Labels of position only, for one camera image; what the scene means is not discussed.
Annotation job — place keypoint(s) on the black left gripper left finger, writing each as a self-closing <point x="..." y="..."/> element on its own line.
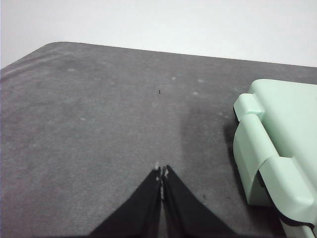
<point x="138" y="213"/>

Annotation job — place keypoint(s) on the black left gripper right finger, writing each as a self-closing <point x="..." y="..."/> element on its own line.
<point x="188" y="215"/>

